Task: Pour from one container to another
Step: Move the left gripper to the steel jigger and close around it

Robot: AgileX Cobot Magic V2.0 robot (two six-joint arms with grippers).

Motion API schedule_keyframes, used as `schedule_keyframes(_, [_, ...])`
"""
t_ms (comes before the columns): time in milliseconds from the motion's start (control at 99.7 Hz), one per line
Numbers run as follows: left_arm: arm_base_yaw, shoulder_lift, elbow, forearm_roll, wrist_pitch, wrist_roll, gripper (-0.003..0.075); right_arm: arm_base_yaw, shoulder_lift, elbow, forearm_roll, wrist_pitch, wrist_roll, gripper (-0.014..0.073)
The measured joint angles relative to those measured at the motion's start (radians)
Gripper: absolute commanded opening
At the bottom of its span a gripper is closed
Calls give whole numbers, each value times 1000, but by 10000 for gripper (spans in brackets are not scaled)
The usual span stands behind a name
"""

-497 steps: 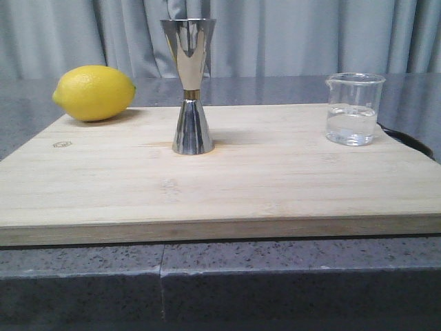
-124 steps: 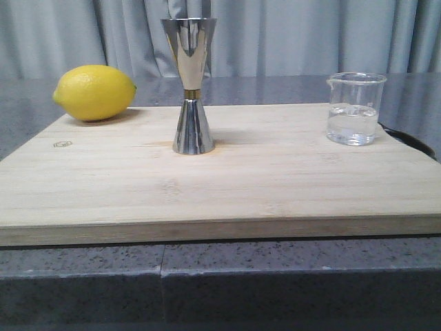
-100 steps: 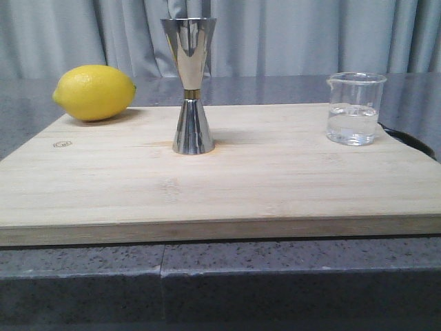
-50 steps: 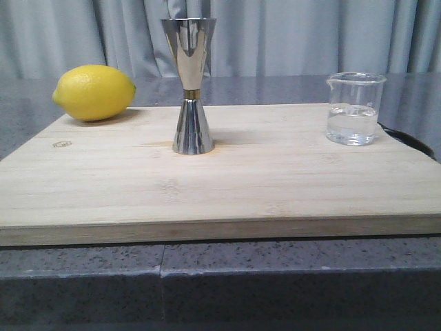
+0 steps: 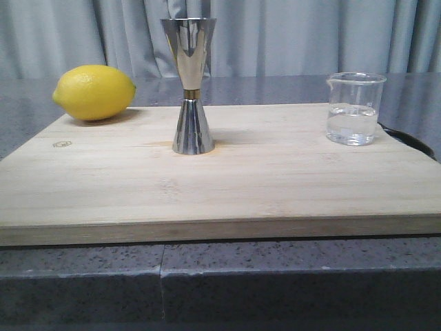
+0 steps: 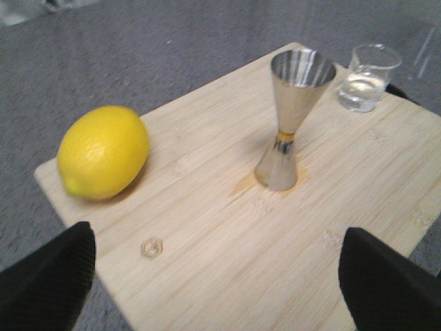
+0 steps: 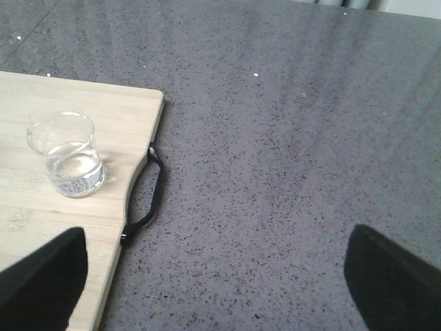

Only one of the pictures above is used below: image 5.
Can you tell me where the steel double jigger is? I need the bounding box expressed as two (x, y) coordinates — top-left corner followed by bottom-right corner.
(161, 18), (216, 155)

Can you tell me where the small glass beaker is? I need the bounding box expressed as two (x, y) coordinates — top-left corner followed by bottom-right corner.
(326, 72), (387, 146)

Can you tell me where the light wooden cutting board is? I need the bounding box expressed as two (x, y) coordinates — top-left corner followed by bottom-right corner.
(1, 103), (440, 246)

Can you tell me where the yellow lemon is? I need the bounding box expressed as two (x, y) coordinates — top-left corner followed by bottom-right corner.
(52, 65), (136, 121)

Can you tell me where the black object behind board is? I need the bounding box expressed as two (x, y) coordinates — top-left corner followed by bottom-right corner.
(378, 123), (436, 161)

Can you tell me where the grey curtain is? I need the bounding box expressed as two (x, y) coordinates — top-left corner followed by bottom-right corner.
(1, 1), (440, 79)

